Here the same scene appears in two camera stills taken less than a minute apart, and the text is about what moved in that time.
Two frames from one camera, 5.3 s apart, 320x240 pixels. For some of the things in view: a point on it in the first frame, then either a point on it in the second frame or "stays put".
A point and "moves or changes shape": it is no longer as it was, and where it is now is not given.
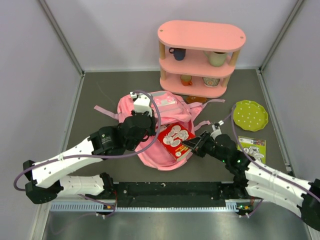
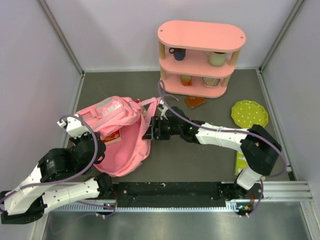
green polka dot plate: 250,115 stays put
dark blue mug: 179,53 stays put
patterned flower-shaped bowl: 211,82 stays put
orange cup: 186,80 stays put
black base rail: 175,194 stays put
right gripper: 197,143 -> 156,122
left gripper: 152,131 -> 76,140
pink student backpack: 168,107 -> 121,125
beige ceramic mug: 216,59 stays put
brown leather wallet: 196,99 stays put
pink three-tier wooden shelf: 197,58 stays put
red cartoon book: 173,136 moves or changes shape
